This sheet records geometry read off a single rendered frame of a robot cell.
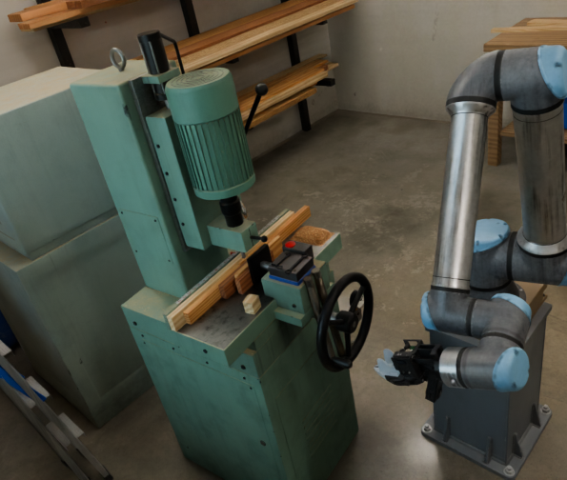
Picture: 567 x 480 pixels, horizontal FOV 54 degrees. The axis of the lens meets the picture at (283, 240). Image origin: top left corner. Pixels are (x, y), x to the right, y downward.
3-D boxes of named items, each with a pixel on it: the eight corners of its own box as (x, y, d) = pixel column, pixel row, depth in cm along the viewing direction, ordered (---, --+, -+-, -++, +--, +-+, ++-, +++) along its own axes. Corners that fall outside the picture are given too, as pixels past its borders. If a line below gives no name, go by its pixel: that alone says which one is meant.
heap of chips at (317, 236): (321, 247, 175) (320, 239, 174) (289, 239, 182) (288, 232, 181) (334, 232, 181) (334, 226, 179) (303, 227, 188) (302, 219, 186)
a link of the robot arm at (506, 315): (478, 286, 128) (465, 330, 121) (533, 292, 121) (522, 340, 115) (484, 310, 134) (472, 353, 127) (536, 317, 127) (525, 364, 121)
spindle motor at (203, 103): (229, 206, 145) (199, 90, 129) (182, 196, 155) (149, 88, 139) (268, 176, 156) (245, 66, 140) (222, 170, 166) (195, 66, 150)
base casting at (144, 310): (258, 380, 157) (252, 357, 152) (128, 326, 190) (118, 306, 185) (337, 290, 186) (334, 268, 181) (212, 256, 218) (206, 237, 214)
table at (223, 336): (256, 380, 139) (252, 363, 136) (172, 345, 157) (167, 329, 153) (368, 252, 178) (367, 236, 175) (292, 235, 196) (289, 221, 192)
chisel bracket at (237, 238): (247, 257, 162) (241, 232, 157) (212, 249, 169) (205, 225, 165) (262, 244, 166) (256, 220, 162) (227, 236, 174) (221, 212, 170)
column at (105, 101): (190, 303, 179) (115, 85, 142) (144, 288, 192) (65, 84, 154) (232, 266, 193) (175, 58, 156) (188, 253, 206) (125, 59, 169)
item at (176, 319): (176, 331, 152) (171, 318, 149) (171, 330, 153) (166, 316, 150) (296, 223, 190) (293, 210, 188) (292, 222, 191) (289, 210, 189)
